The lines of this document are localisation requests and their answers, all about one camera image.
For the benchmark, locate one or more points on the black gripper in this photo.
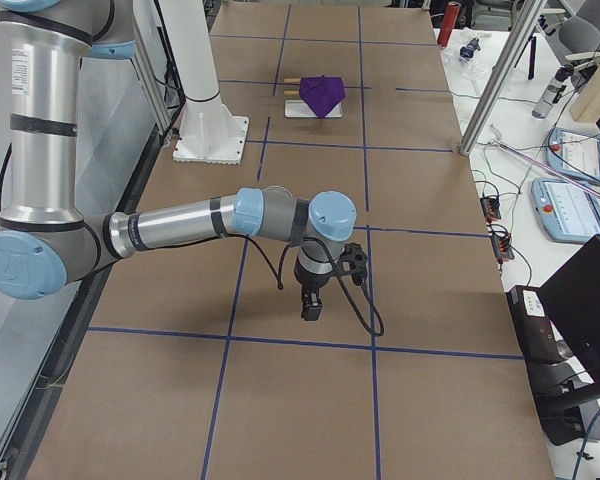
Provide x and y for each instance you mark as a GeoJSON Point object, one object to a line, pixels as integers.
{"type": "Point", "coordinates": [309, 283]}

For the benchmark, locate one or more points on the purple microfibre towel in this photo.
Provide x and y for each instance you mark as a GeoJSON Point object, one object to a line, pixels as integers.
{"type": "Point", "coordinates": [322, 93]}

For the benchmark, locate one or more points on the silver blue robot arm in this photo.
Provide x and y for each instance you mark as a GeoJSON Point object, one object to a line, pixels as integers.
{"type": "Point", "coordinates": [46, 243]}

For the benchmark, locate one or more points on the white towel rack base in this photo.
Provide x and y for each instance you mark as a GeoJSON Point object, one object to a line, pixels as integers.
{"type": "Point", "coordinates": [297, 109]}

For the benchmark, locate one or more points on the near orange connector block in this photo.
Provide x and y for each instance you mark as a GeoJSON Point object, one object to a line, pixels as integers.
{"type": "Point", "coordinates": [501, 242]}

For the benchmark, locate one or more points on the orange connector block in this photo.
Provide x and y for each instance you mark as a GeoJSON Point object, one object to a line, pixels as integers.
{"type": "Point", "coordinates": [490, 206]}
{"type": "Point", "coordinates": [501, 242]}

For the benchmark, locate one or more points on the far orange connector block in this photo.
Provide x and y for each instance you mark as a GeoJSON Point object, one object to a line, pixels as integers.
{"type": "Point", "coordinates": [490, 206]}

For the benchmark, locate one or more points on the black computer box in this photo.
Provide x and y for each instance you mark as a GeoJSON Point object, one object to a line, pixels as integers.
{"type": "Point", "coordinates": [534, 330]}

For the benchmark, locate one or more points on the black monitor on stand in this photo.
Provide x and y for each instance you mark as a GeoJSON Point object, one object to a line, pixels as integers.
{"type": "Point", "coordinates": [571, 300]}

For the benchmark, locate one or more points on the near blue teach pendant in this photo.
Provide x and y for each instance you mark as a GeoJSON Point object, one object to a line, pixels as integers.
{"type": "Point", "coordinates": [567, 213]}

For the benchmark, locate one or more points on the blue teach pendant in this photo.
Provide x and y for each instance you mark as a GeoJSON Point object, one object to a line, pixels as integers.
{"type": "Point", "coordinates": [567, 213]}
{"type": "Point", "coordinates": [574, 154]}

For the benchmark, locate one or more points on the blue black handheld tool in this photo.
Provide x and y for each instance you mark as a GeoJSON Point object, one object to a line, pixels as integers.
{"type": "Point", "coordinates": [468, 51]}

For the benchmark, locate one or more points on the far blue teach pendant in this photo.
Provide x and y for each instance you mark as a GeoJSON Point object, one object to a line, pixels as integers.
{"type": "Point", "coordinates": [574, 154]}

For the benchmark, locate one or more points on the black tripod leg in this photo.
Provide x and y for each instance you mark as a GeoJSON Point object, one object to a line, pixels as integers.
{"type": "Point", "coordinates": [532, 57]}

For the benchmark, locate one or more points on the grey water bottle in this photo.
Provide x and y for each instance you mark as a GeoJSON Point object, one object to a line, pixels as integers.
{"type": "Point", "coordinates": [553, 91]}

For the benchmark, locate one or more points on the red cylinder bottle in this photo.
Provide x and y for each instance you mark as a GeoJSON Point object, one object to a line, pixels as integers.
{"type": "Point", "coordinates": [448, 22]}

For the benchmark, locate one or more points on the grey office chair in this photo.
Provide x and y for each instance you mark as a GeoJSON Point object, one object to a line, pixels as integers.
{"type": "Point", "coordinates": [578, 36]}

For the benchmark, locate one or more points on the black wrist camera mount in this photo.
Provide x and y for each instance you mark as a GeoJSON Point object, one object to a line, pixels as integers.
{"type": "Point", "coordinates": [353, 262]}

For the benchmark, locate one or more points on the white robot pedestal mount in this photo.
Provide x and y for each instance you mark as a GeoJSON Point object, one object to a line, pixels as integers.
{"type": "Point", "coordinates": [208, 131]}

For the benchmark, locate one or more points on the aluminium frame post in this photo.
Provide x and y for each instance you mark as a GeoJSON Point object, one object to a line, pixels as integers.
{"type": "Point", "coordinates": [517, 38]}

